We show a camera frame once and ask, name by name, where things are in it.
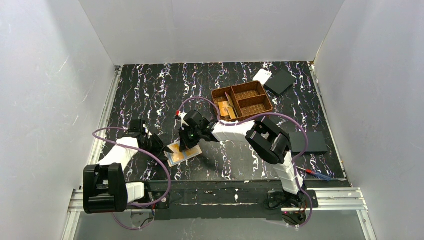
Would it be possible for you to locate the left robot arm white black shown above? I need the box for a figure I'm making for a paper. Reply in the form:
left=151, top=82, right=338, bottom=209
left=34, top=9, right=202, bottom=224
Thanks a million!
left=83, top=119, right=173, bottom=214

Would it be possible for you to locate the black pad on table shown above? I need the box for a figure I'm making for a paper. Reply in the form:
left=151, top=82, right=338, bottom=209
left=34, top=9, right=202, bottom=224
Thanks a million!
left=288, top=131, right=328, bottom=155

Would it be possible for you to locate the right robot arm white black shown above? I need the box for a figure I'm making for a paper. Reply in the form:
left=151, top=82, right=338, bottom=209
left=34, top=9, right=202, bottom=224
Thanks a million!
left=175, top=110, right=306, bottom=195

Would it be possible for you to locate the brown woven divided basket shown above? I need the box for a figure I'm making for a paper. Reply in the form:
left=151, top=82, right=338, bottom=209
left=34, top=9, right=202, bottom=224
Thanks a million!
left=211, top=81, right=274, bottom=122

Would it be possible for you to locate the white small box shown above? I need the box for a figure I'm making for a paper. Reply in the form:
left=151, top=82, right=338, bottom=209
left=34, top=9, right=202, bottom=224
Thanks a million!
left=252, top=69, right=272, bottom=86

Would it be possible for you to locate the red blue screwdriver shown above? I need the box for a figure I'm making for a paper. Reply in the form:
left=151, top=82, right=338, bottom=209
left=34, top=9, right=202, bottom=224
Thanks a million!
left=296, top=166, right=331, bottom=181

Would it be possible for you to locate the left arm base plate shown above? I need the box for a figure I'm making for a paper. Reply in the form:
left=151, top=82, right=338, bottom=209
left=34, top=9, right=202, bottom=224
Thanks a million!
left=127, top=191, right=170, bottom=210

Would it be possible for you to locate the black flat box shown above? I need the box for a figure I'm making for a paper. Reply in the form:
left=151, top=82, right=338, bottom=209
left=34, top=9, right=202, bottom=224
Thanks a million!
left=263, top=70, right=296, bottom=96

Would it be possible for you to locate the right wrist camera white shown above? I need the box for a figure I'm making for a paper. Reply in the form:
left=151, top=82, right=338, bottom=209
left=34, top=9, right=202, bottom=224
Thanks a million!
left=174, top=110, right=189, bottom=130

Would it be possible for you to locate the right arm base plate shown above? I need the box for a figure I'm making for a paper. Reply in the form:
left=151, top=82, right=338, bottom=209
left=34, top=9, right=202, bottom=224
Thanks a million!
left=263, top=190, right=319, bottom=212

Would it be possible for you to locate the gold credit card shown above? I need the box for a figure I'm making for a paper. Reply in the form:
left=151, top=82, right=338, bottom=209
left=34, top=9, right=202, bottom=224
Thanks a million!
left=218, top=101, right=237, bottom=120

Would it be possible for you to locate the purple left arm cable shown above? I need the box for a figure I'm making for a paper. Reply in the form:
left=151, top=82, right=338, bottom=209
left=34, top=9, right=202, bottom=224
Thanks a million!
left=92, top=127, right=172, bottom=231

